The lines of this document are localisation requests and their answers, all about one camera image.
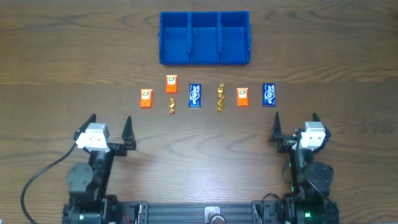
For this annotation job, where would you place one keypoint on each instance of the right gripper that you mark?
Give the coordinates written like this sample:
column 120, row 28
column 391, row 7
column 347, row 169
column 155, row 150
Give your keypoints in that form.
column 287, row 143

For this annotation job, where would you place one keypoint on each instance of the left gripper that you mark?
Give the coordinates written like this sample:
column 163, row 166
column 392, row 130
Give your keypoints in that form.
column 118, row 149

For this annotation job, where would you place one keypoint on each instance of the blue candy pack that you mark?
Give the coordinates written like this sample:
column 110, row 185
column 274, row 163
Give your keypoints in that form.
column 269, row 95
column 195, row 96

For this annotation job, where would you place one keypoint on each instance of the orange candy box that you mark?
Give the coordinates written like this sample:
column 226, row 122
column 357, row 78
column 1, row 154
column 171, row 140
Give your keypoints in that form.
column 171, row 85
column 146, row 99
column 242, row 99

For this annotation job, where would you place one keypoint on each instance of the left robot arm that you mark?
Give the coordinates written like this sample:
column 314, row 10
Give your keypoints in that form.
column 93, row 180

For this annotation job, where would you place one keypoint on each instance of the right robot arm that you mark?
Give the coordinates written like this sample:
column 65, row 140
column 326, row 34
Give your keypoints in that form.
column 311, row 180

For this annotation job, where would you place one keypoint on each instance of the blue tray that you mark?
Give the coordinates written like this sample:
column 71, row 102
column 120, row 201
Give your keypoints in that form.
column 203, row 46

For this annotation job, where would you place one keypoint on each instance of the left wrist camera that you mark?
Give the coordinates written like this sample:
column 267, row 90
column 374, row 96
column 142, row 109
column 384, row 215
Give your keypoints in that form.
column 93, row 137

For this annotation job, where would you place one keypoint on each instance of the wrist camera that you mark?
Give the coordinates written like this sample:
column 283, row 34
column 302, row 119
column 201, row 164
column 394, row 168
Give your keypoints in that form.
column 312, row 133
column 93, row 137

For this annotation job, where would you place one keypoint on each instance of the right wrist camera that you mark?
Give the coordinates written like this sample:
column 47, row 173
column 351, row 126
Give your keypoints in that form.
column 312, row 133

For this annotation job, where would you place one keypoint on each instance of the mounting rail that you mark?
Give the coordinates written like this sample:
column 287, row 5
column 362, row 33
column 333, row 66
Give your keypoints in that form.
column 180, row 213

